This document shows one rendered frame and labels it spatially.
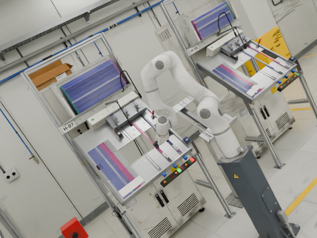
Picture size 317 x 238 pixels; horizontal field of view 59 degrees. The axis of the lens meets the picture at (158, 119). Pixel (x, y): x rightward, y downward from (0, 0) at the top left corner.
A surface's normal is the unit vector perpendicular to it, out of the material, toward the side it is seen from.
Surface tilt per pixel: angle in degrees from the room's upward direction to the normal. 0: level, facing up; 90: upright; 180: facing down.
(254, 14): 90
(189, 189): 90
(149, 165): 47
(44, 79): 80
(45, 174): 90
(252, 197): 90
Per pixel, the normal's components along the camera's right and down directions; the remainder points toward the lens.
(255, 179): 0.59, -0.15
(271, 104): 0.42, -0.03
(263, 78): -0.06, -0.62
